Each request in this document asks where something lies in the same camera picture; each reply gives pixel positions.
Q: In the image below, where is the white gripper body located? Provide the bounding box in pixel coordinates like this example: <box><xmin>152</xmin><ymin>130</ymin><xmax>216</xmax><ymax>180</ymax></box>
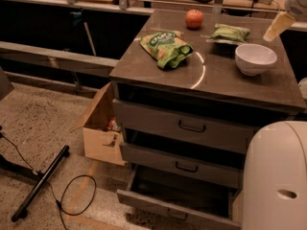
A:
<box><xmin>284</xmin><ymin>0</ymin><xmax>307</xmax><ymax>21</ymax></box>

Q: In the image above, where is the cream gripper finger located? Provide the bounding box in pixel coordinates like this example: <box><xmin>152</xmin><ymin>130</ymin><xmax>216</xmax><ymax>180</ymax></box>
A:
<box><xmin>263</xmin><ymin>11</ymin><xmax>295</xmax><ymax>41</ymax></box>

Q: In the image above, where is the green jalapeno chip bag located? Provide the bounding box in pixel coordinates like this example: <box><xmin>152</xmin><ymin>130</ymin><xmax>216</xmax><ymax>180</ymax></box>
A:
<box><xmin>207</xmin><ymin>24</ymin><xmax>250</xmax><ymax>45</ymax></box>

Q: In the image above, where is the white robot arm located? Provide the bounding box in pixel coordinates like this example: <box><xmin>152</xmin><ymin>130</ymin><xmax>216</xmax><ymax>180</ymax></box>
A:
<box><xmin>242</xmin><ymin>121</ymin><xmax>307</xmax><ymax>230</ymax></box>

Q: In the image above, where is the white bowl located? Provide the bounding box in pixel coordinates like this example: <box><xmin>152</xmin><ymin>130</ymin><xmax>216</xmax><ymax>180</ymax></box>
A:
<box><xmin>235</xmin><ymin>43</ymin><xmax>277</xmax><ymax>76</ymax></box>

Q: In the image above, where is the green snack bag on counter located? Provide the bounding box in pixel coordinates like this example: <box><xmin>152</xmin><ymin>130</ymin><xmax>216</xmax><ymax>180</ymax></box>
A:
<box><xmin>139</xmin><ymin>31</ymin><xmax>193</xmax><ymax>69</ymax></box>

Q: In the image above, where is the red apple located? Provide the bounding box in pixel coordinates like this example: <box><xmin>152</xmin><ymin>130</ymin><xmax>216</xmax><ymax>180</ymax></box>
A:
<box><xmin>185</xmin><ymin>10</ymin><xmax>203</xmax><ymax>30</ymax></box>

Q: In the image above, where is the grey drawer cabinet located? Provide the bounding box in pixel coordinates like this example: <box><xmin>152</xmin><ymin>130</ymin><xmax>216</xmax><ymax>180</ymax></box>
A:
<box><xmin>108</xmin><ymin>9</ymin><xmax>307</xmax><ymax>230</ymax></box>

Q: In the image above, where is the top grey drawer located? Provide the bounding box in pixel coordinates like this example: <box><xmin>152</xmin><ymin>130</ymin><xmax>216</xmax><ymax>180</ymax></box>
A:
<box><xmin>113</xmin><ymin>99</ymin><xmax>254</xmax><ymax>154</ymax></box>

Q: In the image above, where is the middle grey drawer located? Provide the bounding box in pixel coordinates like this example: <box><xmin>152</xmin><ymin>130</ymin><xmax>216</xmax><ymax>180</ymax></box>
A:
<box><xmin>120</xmin><ymin>142</ymin><xmax>243</xmax><ymax>189</ymax></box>

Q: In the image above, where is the bottom grey open drawer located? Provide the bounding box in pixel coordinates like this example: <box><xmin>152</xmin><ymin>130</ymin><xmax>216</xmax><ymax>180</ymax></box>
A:
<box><xmin>117</xmin><ymin>165</ymin><xmax>241</xmax><ymax>230</ymax></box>

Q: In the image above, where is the snack packet in box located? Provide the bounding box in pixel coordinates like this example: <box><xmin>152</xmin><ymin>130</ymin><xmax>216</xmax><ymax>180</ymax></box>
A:
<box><xmin>106</xmin><ymin>118</ymin><xmax>121</xmax><ymax>132</ymax></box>

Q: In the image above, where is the cardboard box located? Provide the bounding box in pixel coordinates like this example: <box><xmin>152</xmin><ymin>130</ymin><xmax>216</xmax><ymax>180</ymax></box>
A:
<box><xmin>71</xmin><ymin>83</ymin><xmax>125</xmax><ymax>166</ymax></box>

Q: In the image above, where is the black stand leg bar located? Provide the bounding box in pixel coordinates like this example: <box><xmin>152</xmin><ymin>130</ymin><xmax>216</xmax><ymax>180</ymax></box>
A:
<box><xmin>12</xmin><ymin>146</ymin><xmax>69</xmax><ymax>222</ymax></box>

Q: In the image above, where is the grey metal rail beam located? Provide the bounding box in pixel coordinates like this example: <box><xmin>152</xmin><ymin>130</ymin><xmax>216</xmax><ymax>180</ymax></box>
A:
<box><xmin>0</xmin><ymin>41</ymin><xmax>118</xmax><ymax>78</ymax></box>

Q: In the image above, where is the black cable on floor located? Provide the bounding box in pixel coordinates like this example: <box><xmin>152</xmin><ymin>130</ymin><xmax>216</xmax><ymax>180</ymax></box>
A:
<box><xmin>0</xmin><ymin>131</ymin><xmax>98</xmax><ymax>230</ymax></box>

